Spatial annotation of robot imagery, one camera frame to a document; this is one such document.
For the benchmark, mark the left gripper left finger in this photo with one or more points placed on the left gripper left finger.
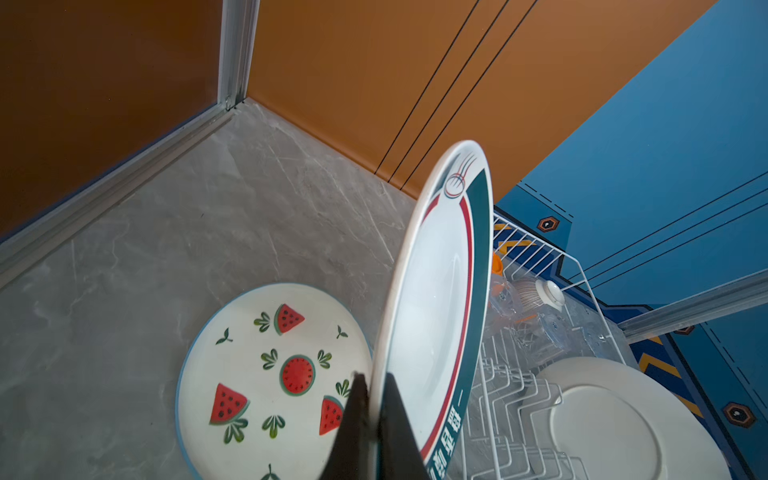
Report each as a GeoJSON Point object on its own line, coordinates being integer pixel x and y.
{"type": "Point", "coordinates": [348, 459]}

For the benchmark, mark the clear glass cup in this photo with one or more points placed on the clear glass cup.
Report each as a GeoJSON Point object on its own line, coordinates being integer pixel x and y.
{"type": "Point", "coordinates": [505, 307]}
{"type": "Point", "coordinates": [546, 335]}

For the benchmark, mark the clear glass cup right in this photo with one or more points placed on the clear glass cup right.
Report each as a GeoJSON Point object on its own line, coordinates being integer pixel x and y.
{"type": "Point", "coordinates": [546, 335]}

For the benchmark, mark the pinkish white plate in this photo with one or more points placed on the pinkish white plate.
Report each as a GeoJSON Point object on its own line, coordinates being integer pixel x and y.
{"type": "Point", "coordinates": [623, 424]}

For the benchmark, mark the orange bowl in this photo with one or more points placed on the orange bowl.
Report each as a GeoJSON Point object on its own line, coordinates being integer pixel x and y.
{"type": "Point", "coordinates": [497, 266]}

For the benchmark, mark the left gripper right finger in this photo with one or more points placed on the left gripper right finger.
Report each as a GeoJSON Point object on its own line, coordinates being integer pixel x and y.
{"type": "Point", "coordinates": [399, 455]}

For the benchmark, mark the clear glass cup left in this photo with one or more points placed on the clear glass cup left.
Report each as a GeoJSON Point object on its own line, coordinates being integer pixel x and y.
{"type": "Point", "coordinates": [505, 307]}

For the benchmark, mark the watermelon pattern plate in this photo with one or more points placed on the watermelon pattern plate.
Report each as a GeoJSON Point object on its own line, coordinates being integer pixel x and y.
{"type": "Point", "coordinates": [263, 389]}

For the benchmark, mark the green rimmed white plate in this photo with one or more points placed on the green rimmed white plate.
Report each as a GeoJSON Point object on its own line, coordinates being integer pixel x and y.
{"type": "Point", "coordinates": [435, 310]}

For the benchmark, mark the white wire dish rack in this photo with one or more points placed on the white wire dish rack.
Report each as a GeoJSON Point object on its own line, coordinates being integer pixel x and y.
{"type": "Point", "coordinates": [498, 440]}

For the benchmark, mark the white small bowl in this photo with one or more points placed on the white small bowl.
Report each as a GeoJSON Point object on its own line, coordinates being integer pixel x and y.
{"type": "Point", "coordinates": [535, 293]}

